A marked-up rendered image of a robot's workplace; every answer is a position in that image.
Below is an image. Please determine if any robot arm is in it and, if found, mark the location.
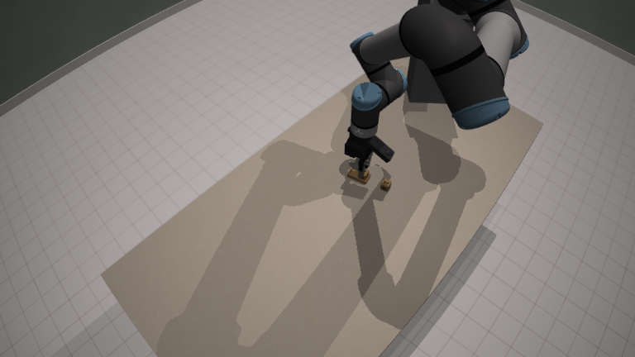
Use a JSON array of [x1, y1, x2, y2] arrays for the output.
[[350, 0, 529, 163]]

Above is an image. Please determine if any tan rectangular tray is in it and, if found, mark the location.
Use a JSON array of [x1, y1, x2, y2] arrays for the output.
[[347, 168, 370, 184]]

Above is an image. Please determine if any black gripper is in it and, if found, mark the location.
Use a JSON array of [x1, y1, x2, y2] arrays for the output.
[[345, 126, 373, 179]]

